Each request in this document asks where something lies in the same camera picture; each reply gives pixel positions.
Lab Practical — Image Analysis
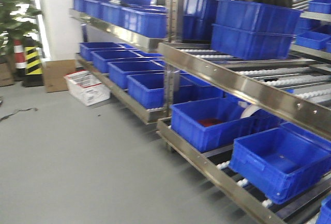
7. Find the red white traffic cone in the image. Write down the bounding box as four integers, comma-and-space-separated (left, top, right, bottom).
13, 39, 26, 81

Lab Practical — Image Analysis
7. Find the blue bin lower shelf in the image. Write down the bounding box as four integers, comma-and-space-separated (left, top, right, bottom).
127, 73, 194, 109

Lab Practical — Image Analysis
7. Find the green potted plant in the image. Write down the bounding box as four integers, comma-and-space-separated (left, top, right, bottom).
1, 0, 42, 55

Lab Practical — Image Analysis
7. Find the blue bin lower right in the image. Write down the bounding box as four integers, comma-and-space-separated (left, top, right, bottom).
229, 128, 330, 204

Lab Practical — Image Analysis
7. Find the stacked blue bin lower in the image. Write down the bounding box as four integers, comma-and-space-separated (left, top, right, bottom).
210, 24, 294, 60

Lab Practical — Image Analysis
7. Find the yellow black striped post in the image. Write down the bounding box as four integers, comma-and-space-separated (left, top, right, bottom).
22, 46, 43, 87

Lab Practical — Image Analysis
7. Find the stacked blue bin upper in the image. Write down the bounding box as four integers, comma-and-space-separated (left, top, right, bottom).
215, 0, 302, 35

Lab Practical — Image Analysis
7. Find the steel roller rack shelf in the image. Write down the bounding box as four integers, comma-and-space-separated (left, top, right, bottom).
69, 0, 330, 223

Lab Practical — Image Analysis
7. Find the brown cardboard box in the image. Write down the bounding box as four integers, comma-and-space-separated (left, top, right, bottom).
42, 59, 76, 93

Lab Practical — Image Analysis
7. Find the stacked blue bin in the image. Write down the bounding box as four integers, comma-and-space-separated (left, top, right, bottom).
210, 24, 294, 60
215, 0, 302, 35

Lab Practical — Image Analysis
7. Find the blue bin with red item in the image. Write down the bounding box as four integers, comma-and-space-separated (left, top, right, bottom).
171, 98, 282, 153

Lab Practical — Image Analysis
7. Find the white cardboard box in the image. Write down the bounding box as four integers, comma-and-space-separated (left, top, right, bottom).
64, 70, 111, 106

